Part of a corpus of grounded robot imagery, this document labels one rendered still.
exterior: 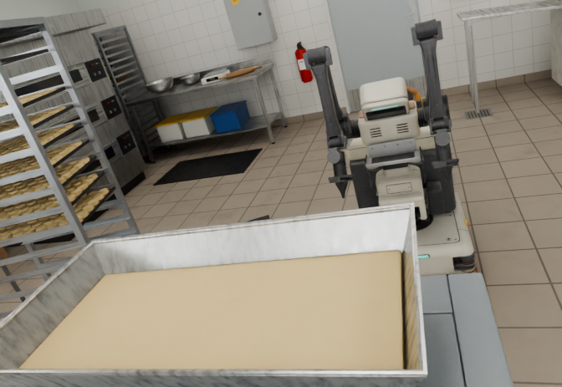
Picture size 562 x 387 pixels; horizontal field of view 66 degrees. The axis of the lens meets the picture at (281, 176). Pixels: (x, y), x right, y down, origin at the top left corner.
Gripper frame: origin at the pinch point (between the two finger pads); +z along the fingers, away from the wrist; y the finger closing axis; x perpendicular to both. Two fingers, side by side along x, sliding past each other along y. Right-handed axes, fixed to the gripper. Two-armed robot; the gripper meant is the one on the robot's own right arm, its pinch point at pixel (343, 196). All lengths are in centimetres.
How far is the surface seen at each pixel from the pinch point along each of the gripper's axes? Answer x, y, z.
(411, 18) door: 343, 43, -193
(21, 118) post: -63, -108, -45
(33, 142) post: -59, -108, -36
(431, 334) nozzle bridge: -130, 34, 17
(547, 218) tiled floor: 113, 101, 30
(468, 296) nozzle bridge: -123, 39, 14
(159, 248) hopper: -127, -8, 3
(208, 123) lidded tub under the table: 324, -227, -112
